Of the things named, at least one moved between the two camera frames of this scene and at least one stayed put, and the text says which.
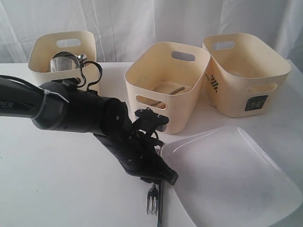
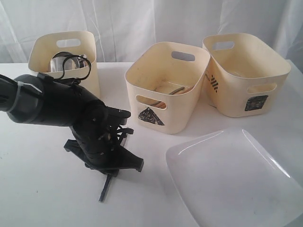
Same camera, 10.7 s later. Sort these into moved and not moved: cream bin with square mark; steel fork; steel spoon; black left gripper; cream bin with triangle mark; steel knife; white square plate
Moved: steel knife; black left gripper; steel fork; steel spoon
Not moved: white square plate; cream bin with triangle mark; cream bin with square mark
